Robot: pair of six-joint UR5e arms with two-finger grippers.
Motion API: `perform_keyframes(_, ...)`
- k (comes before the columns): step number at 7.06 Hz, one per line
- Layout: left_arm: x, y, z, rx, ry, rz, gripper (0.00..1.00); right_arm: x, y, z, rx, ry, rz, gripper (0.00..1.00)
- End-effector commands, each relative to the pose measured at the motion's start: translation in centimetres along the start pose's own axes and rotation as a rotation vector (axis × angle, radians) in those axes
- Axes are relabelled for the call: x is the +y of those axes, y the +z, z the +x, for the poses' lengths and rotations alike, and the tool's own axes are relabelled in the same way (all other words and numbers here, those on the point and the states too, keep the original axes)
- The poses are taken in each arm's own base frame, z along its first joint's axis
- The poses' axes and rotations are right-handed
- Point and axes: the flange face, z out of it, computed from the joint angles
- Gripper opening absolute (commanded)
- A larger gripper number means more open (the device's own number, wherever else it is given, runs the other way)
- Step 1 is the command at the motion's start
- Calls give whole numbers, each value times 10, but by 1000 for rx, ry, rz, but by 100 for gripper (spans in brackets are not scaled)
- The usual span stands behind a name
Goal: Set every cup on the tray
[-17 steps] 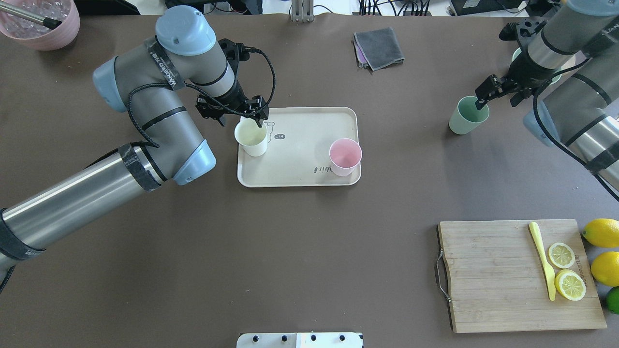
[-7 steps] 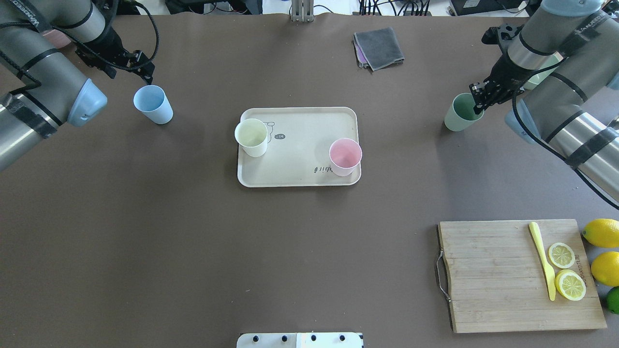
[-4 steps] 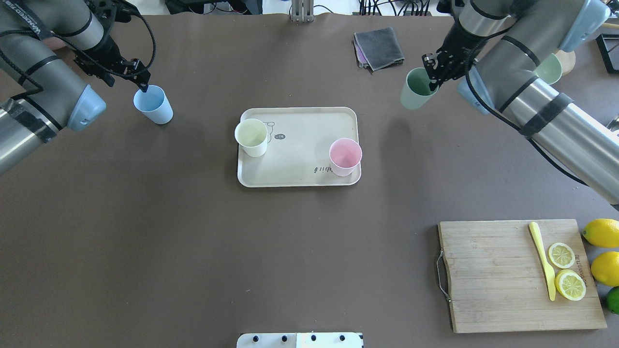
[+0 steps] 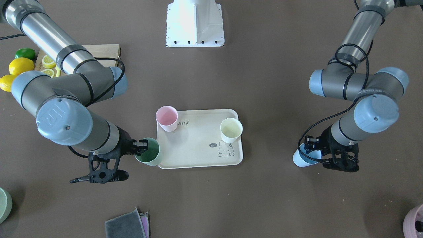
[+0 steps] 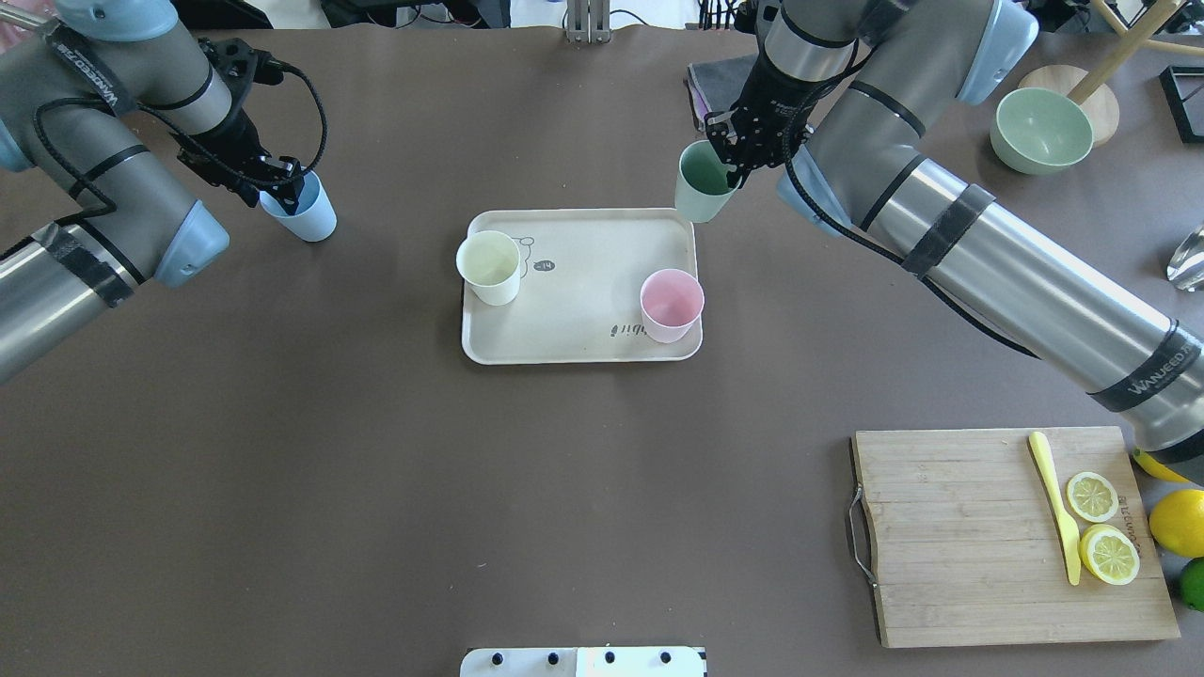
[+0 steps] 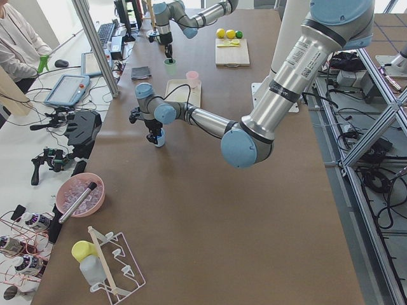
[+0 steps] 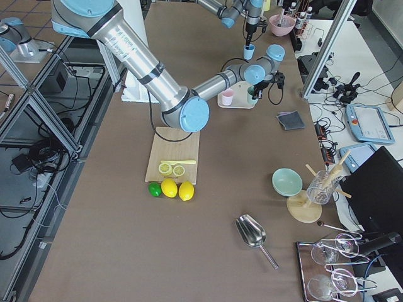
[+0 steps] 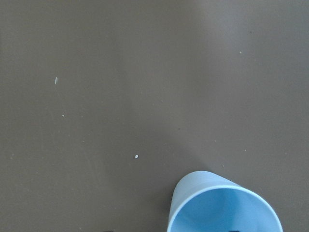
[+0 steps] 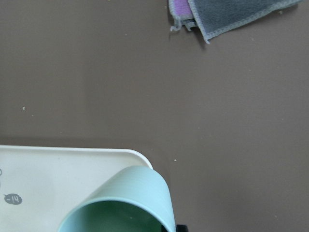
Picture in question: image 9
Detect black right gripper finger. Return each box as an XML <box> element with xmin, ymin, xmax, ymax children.
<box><xmin>176</xmin><ymin>224</ymin><xmax>188</xmax><ymax>232</ymax></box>

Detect grey folded cloth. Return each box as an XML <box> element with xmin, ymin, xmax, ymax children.
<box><xmin>188</xmin><ymin>0</ymin><xmax>300</xmax><ymax>43</ymax></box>

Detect green cup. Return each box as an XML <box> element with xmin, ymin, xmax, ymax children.
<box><xmin>58</xmin><ymin>166</ymin><xmax>177</xmax><ymax>232</ymax></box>

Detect cream rabbit tray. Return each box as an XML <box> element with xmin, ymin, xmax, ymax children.
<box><xmin>0</xmin><ymin>145</ymin><xmax>151</xmax><ymax>232</ymax></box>

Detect purple cloth underneath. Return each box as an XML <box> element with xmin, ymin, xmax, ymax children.
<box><xmin>168</xmin><ymin>0</ymin><xmax>195</xmax><ymax>31</ymax></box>

